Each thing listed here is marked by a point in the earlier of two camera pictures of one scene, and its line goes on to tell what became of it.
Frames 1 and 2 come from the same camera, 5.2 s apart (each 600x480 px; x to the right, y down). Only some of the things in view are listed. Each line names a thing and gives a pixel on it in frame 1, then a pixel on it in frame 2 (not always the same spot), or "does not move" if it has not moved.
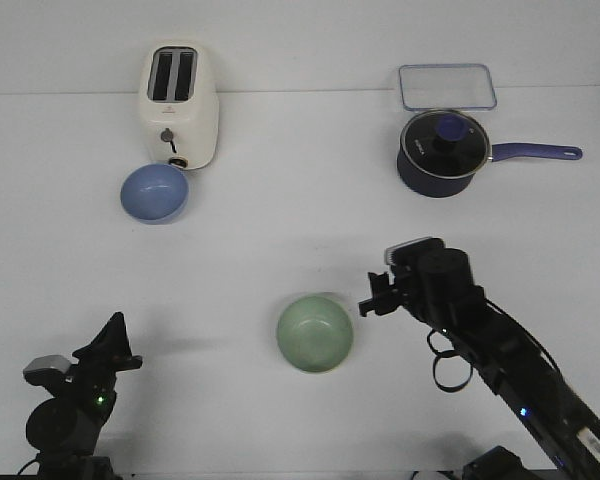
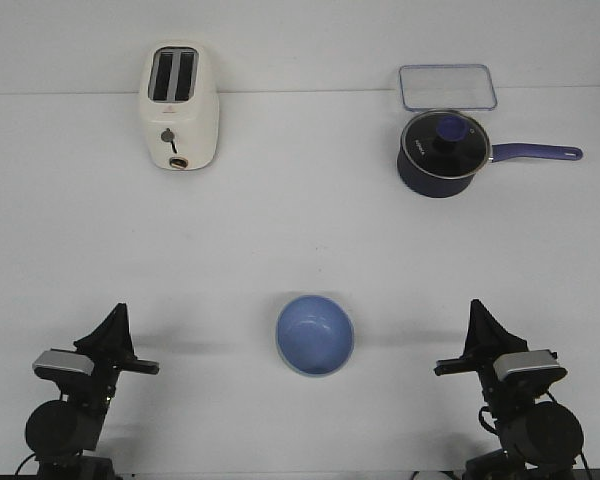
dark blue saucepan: [437, 187] does not move
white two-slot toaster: [179, 103] does not move
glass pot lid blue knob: [445, 143] does not move
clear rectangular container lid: [448, 86] does not move
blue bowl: [154, 194] -> [315, 335]
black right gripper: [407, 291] -> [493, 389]
